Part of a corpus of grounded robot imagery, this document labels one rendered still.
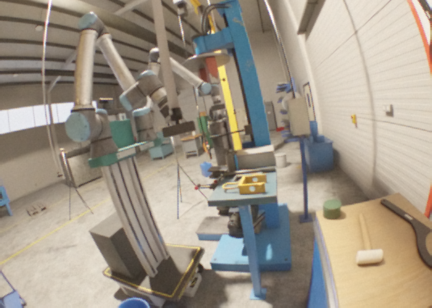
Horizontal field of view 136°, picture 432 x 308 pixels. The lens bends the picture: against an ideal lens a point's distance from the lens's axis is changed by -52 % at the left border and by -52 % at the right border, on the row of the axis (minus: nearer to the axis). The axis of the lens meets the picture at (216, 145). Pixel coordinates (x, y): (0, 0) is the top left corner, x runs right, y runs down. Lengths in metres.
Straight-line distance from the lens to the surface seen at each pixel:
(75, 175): 9.08
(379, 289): 0.74
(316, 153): 3.99
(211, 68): 1.88
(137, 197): 1.63
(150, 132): 1.47
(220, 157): 2.00
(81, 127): 0.97
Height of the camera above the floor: 1.53
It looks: 9 degrees down
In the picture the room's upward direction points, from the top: 12 degrees counter-clockwise
